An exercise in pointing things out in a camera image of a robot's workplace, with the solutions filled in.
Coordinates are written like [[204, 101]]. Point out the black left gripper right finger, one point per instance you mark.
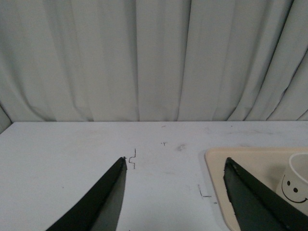
[[257, 207]]

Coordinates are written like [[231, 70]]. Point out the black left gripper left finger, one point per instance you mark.
[[99, 209]]

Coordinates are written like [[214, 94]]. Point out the cream smiley face mug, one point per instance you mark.
[[294, 185]]

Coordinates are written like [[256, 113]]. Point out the beige square plate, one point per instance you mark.
[[267, 164]]

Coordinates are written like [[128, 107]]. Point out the white curtain backdrop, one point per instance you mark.
[[153, 60]]

